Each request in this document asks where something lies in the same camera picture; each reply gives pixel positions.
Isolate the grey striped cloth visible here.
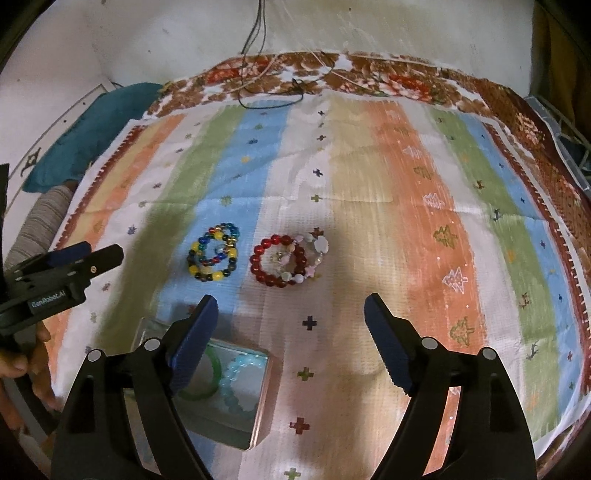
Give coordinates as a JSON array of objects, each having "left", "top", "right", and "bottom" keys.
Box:
[{"left": 7, "top": 181, "right": 79, "bottom": 273}]

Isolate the person's left hand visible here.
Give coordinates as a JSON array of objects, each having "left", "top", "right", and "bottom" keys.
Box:
[{"left": 0, "top": 320, "right": 61, "bottom": 432}]

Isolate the colourful striped cloth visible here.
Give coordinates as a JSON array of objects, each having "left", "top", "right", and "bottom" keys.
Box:
[{"left": 44, "top": 95, "right": 591, "bottom": 480}]

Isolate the pink white bead bracelet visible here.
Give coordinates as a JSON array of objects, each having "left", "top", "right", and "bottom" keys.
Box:
[{"left": 277, "top": 227, "right": 331, "bottom": 286}]

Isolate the black cable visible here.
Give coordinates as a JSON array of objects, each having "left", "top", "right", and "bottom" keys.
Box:
[{"left": 238, "top": 0, "right": 306, "bottom": 110}]

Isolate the dark yellow curtain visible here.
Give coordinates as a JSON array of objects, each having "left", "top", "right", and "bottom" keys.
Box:
[{"left": 533, "top": 0, "right": 591, "bottom": 97}]

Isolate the brown floral blanket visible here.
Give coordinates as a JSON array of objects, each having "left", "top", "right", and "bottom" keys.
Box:
[{"left": 147, "top": 50, "right": 591, "bottom": 301}]

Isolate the red bead bracelet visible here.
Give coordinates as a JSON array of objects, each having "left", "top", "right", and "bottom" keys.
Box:
[{"left": 249, "top": 234, "right": 308, "bottom": 288}]

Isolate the green bangle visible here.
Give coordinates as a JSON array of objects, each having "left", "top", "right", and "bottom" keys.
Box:
[{"left": 179, "top": 347, "right": 225, "bottom": 401}]

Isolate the teal pillow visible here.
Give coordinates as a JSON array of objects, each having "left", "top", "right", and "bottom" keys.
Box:
[{"left": 23, "top": 82, "right": 163, "bottom": 193}]

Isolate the light blue bead bracelet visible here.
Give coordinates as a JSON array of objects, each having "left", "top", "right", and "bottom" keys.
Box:
[{"left": 216, "top": 354, "right": 269, "bottom": 414}]

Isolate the blue yellow bead bracelet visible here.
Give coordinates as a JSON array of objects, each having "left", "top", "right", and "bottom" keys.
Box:
[{"left": 203, "top": 222, "right": 242, "bottom": 260}]

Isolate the dark yellow bead bracelet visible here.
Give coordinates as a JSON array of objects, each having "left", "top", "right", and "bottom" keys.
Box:
[{"left": 187, "top": 240, "right": 239, "bottom": 284}]

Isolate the metal tin box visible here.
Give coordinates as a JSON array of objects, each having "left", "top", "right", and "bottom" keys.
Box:
[{"left": 172, "top": 338, "right": 273, "bottom": 452}]

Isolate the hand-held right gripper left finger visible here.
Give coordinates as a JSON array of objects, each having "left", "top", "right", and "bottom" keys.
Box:
[{"left": 51, "top": 294, "right": 219, "bottom": 480}]

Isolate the grey plastic crate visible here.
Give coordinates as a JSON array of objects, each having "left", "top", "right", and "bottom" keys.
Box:
[{"left": 524, "top": 95, "right": 591, "bottom": 197}]

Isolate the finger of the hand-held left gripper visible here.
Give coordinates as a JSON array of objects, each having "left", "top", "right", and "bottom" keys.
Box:
[
  {"left": 7, "top": 242, "right": 92, "bottom": 283},
  {"left": 55, "top": 246, "right": 125, "bottom": 296}
]

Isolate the beige cable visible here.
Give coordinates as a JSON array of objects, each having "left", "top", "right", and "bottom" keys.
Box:
[{"left": 240, "top": 48, "right": 340, "bottom": 95}]

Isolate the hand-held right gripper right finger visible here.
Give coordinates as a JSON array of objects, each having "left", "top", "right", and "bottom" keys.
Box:
[{"left": 364, "top": 293, "right": 539, "bottom": 480}]

